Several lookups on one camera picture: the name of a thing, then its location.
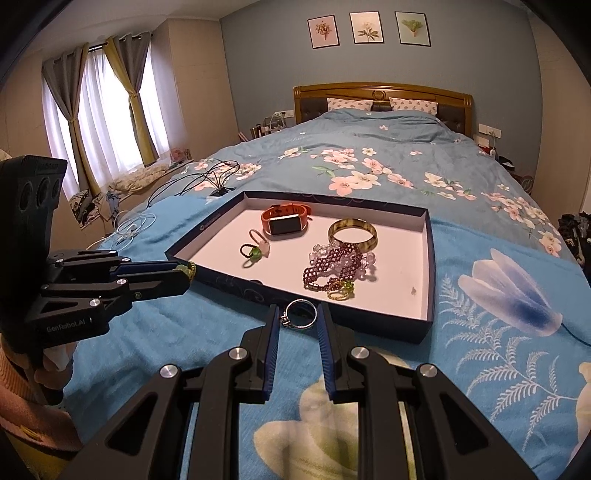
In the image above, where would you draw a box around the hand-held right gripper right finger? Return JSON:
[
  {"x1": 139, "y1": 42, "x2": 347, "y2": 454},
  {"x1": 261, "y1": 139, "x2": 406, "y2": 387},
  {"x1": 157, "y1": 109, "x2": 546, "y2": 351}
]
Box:
[{"x1": 316, "y1": 301, "x2": 539, "y2": 480}]

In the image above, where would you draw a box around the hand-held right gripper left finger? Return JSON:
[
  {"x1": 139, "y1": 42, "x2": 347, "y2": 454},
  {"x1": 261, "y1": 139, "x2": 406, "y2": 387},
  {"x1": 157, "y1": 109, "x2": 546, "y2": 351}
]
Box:
[{"x1": 60, "y1": 304, "x2": 282, "y2": 480}]

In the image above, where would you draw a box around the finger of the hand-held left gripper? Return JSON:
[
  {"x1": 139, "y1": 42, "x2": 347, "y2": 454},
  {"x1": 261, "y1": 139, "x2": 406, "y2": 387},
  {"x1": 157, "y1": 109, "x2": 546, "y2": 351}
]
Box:
[
  {"x1": 28, "y1": 272, "x2": 191, "y2": 322},
  {"x1": 45, "y1": 249, "x2": 186, "y2": 280}
]

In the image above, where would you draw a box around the silver ring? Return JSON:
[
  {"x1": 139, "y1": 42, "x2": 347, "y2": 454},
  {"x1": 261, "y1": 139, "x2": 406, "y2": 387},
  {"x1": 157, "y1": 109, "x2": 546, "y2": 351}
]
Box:
[{"x1": 280, "y1": 299, "x2": 319, "y2": 329}]

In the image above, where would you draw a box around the small gold green ring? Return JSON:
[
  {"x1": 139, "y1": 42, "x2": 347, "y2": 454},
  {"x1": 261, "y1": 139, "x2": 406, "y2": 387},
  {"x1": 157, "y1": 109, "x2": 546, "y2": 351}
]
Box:
[{"x1": 327, "y1": 279, "x2": 356, "y2": 301}]

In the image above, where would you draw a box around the dark blue box lid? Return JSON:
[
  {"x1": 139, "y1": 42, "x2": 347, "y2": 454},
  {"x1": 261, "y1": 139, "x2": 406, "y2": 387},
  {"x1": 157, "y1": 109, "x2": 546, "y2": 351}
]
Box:
[{"x1": 165, "y1": 190, "x2": 437, "y2": 344}]

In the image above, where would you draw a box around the purple bead bracelet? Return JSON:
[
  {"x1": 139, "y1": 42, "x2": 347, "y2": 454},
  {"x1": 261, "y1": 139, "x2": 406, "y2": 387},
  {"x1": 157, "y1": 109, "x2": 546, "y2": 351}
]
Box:
[{"x1": 302, "y1": 242, "x2": 365, "y2": 292}]

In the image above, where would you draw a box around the pink charm hair tie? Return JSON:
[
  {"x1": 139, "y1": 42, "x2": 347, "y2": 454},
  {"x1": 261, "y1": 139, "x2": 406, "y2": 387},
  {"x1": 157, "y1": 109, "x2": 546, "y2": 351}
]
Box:
[{"x1": 248, "y1": 229, "x2": 271, "y2": 259}]

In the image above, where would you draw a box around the clear bead bracelet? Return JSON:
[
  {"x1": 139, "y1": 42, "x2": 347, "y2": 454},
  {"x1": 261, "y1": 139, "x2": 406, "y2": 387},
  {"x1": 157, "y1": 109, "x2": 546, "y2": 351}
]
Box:
[{"x1": 308, "y1": 242, "x2": 378, "y2": 280}]

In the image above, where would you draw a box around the person's left forearm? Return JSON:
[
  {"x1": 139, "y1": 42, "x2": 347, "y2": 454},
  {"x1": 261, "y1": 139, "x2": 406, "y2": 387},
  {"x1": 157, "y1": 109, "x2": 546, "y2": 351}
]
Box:
[{"x1": 0, "y1": 332, "x2": 72, "y2": 455}]

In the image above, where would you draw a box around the pile of clothes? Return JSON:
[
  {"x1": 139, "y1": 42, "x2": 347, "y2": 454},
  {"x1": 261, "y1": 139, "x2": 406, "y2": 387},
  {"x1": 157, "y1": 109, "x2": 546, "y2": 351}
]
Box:
[{"x1": 68, "y1": 187, "x2": 123, "y2": 230}]

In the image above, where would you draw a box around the cream folded blanket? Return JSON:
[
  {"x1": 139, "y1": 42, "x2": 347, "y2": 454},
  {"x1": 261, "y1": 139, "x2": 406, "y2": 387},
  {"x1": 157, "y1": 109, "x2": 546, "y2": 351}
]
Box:
[{"x1": 108, "y1": 166, "x2": 167, "y2": 191}]

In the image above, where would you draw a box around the orange smartwatch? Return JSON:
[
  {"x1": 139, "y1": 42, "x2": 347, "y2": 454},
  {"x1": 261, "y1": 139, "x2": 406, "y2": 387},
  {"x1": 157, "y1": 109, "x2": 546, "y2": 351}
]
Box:
[{"x1": 261, "y1": 202, "x2": 315, "y2": 238}]

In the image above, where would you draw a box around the white sheer curtain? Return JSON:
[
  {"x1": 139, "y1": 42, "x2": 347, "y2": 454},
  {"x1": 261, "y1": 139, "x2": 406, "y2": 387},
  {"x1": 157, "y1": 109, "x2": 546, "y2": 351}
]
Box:
[{"x1": 46, "y1": 46, "x2": 169, "y2": 185}]

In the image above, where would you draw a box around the cluster of nightstand bottles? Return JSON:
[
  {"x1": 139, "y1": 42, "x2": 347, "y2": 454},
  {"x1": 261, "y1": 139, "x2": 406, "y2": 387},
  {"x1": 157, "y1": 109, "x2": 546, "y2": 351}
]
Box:
[{"x1": 239, "y1": 115, "x2": 294, "y2": 141}]

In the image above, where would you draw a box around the light blue flower blanket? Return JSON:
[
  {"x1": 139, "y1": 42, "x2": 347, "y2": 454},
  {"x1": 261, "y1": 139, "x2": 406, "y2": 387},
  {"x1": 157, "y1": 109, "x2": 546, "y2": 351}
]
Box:
[{"x1": 62, "y1": 196, "x2": 591, "y2": 480}]

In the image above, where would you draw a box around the black curtain rod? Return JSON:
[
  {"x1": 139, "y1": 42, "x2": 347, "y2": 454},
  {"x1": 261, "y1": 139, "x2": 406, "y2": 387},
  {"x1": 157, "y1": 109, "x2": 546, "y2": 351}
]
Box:
[{"x1": 88, "y1": 31, "x2": 153, "y2": 51}]

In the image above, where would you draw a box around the olive and grey curtain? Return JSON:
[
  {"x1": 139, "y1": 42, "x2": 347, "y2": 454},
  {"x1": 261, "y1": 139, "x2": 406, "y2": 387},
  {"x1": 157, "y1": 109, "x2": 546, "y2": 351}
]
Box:
[{"x1": 102, "y1": 32, "x2": 160, "y2": 167}]

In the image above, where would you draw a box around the blue duvet with pink blossoms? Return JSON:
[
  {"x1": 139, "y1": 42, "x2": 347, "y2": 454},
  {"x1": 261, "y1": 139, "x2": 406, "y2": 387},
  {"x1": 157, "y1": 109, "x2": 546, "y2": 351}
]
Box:
[{"x1": 134, "y1": 108, "x2": 566, "y2": 259}]

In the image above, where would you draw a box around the dotted white pillow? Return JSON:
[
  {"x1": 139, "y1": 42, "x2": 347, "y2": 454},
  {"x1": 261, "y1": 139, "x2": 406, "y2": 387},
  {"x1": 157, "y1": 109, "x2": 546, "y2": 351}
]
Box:
[
  {"x1": 327, "y1": 98, "x2": 374, "y2": 112},
  {"x1": 389, "y1": 97, "x2": 438, "y2": 114}
]

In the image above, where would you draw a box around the nightstand clutter with red item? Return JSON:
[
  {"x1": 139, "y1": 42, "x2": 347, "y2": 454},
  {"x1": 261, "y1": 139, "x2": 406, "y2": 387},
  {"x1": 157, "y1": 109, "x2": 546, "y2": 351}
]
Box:
[{"x1": 475, "y1": 131, "x2": 536, "y2": 190}]

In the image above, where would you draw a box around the wooden bed headboard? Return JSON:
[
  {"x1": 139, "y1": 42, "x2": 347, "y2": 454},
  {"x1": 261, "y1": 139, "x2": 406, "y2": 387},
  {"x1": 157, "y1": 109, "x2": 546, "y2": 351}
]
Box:
[{"x1": 294, "y1": 83, "x2": 474, "y2": 137}]

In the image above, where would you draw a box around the dark clothes pile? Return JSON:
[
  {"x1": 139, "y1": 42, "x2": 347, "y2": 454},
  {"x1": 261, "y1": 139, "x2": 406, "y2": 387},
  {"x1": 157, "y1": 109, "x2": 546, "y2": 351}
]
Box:
[{"x1": 556, "y1": 212, "x2": 591, "y2": 268}]

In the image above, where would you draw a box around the framed brown flower picture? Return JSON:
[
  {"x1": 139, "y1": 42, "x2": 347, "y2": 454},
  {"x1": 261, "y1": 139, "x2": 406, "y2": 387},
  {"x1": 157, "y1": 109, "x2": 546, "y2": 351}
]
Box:
[{"x1": 308, "y1": 16, "x2": 341, "y2": 49}]

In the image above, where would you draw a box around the framed white flower picture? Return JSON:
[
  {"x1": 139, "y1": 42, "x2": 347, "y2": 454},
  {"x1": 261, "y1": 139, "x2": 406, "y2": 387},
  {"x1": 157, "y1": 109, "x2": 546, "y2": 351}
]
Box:
[{"x1": 349, "y1": 11, "x2": 386, "y2": 44}]

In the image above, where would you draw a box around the framed green leaf picture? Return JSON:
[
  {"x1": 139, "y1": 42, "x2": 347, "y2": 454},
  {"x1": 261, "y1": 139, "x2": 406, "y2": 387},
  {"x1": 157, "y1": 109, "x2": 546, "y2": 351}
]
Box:
[{"x1": 394, "y1": 11, "x2": 432, "y2": 47}]

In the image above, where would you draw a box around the white cable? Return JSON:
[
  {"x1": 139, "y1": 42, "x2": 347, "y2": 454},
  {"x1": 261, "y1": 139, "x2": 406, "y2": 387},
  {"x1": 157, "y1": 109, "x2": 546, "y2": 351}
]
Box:
[{"x1": 99, "y1": 212, "x2": 158, "y2": 247}]

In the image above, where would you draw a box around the black cable bundle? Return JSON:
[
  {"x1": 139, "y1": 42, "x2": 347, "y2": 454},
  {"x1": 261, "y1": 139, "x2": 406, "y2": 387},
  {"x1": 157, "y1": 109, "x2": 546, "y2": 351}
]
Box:
[{"x1": 148, "y1": 159, "x2": 241, "y2": 208}]

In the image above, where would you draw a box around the olive bangle bracelet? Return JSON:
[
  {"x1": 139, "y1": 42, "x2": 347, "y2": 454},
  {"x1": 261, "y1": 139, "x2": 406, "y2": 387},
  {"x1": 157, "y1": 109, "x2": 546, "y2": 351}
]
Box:
[{"x1": 328, "y1": 219, "x2": 378, "y2": 252}]

